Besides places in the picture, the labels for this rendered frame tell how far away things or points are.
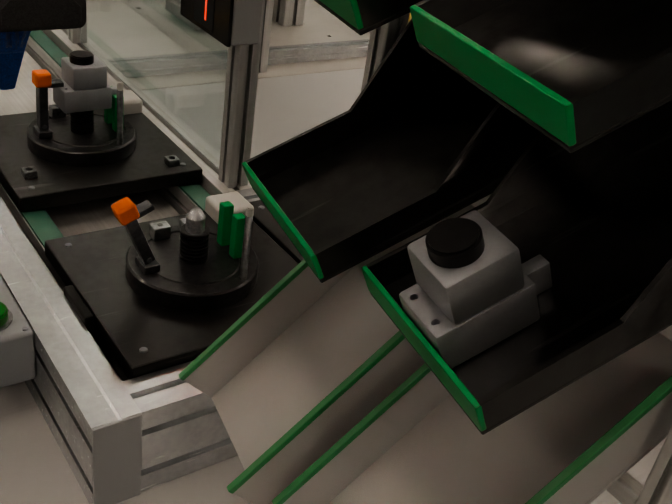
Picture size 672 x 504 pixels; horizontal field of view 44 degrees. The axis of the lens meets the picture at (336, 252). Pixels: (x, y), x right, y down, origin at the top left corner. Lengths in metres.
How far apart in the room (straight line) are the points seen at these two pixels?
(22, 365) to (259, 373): 0.27
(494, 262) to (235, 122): 0.68
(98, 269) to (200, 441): 0.22
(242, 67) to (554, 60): 0.67
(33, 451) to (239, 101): 0.48
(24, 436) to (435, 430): 0.44
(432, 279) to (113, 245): 0.58
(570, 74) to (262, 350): 0.40
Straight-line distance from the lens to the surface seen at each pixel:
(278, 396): 0.68
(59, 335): 0.85
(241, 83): 1.06
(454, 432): 0.61
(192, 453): 0.84
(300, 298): 0.70
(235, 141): 1.09
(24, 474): 0.86
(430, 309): 0.46
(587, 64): 0.41
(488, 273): 0.44
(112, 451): 0.77
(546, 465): 0.57
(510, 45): 0.44
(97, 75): 1.14
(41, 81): 1.13
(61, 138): 1.16
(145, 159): 1.15
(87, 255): 0.94
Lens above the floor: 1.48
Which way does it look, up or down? 31 degrees down
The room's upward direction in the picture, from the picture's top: 9 degrees clockwise
